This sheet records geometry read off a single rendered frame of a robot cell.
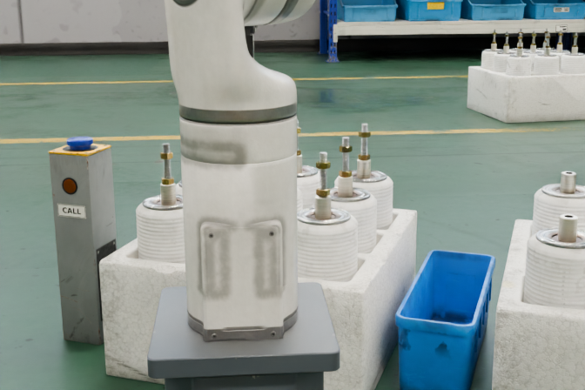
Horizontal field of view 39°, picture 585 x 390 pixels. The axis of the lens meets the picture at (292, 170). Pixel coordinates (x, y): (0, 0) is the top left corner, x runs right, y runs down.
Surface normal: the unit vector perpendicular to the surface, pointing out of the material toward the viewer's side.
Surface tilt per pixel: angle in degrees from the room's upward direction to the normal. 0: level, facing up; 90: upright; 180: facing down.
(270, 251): 90
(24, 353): 0
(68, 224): 90
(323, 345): 0
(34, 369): 0
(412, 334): 92
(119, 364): 90
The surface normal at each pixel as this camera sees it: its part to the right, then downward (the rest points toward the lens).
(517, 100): 0.19, 0.23
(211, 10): -0.55, 0.26
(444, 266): -0.32, 0.19
